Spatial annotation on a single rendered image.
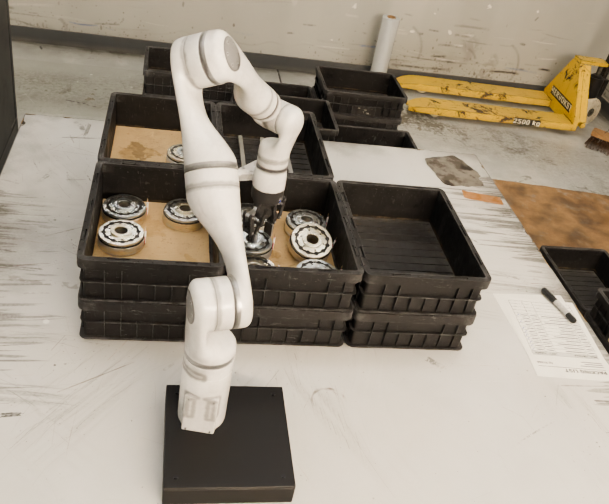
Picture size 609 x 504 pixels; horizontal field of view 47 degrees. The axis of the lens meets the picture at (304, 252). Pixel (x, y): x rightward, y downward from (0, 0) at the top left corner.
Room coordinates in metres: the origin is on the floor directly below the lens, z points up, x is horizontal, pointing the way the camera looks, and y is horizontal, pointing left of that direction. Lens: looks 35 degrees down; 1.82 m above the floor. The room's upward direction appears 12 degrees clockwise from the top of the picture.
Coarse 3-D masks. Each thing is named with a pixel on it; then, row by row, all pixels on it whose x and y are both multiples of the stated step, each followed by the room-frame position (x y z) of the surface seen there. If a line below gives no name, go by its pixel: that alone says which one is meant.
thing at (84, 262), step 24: (96, 168) 1.41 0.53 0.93; (144, 168) 1.47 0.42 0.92; (168, 168) 1.48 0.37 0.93; (96, 192) 1.31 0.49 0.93; (96, 264) 1.08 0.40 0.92; (120, 264) 1.09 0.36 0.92; (144, 264) 1.10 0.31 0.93; (168, 264) 1.11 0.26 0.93; (192, 264) 1.13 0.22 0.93; (216, 264) 1.14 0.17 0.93
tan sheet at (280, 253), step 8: (280, 224) 1.49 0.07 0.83; (272, 232) 1.45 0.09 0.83; (280, 232) 1.45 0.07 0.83; (272, 240) 1.41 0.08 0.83; (280, 240) 1.42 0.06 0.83; (288, 240) 1.43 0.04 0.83; (280, 248) 1.39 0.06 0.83; (288, 248) 1.39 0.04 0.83; (272, 256) 1.35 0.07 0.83; (280, 256) 1.35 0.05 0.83; (288, 256) 1.36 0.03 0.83; (328, 256) 1.40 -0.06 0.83; (280, 264) 1.32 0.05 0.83; (288, 264) 1.33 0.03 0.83; (296, 264) 1.34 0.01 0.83
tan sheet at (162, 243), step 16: (160, 208) 1.45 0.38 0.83; (144, 224) 1.37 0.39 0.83; (160, 224) 1.38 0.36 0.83; (96, 240) 1.27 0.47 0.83; (144, 240) 1.31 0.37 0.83; (160, 240) 1.32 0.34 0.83; (176, 240) 1.33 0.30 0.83; (192, 240) 1.34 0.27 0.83; (208, 240) 1.36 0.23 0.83; (112, 256) 1.22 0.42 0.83; (128, 256) 1.23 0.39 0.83; (144, 256) 1.25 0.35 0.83; (160, 256) 1.26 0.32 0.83; (176, 256) 1.27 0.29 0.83; (192, 256) 1.28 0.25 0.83; (208, 256) 1.30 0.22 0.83
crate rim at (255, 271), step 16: (288, 176) 1.56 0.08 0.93; (336, 192) 1.54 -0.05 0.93; (352, 240) 1.34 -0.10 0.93; (352, 256) 1.28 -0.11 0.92; (256, 272) 1.16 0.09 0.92; (272, 272) 1.16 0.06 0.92; (288, 272) 1.17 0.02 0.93; (304, 272) 1.18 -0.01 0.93; (320, 272) 1.19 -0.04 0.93; (336, 272) 1.20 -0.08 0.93; (352, 272) 1.21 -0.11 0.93
